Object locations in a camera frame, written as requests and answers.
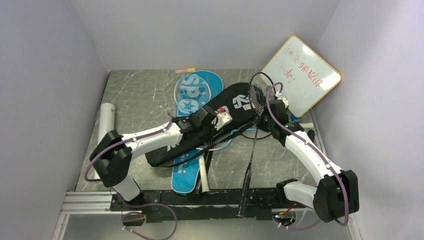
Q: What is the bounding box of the black racket head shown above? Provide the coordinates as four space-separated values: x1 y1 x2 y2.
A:
237 72 273 218
241 128 271 140

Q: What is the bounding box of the black racket cover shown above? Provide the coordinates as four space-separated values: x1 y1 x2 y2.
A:
145 82 256 167

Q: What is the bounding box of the white shuttlecock tube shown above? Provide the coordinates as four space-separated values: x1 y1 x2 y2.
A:
94 102 116 180

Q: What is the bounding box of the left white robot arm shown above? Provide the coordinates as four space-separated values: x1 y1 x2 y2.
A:
87 106 232 210

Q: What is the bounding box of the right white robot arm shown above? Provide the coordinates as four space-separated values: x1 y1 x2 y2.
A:
252 100 360 226

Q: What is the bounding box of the blue whiteboard eraser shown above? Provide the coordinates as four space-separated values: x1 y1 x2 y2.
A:
290 114 302 123

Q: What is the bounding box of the blue racket cover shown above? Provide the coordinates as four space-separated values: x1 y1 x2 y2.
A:
171 70 224 196

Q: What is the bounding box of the orange yellow marker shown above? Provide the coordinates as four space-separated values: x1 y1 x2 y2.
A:
175 68 196 74

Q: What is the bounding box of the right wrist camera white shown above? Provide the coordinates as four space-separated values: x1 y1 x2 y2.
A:
275 92 289 109

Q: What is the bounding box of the whiteboard with orange frame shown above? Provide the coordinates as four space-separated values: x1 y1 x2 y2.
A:
262 35 343 118

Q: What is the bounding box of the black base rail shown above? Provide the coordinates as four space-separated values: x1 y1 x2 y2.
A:
109 187 305 223

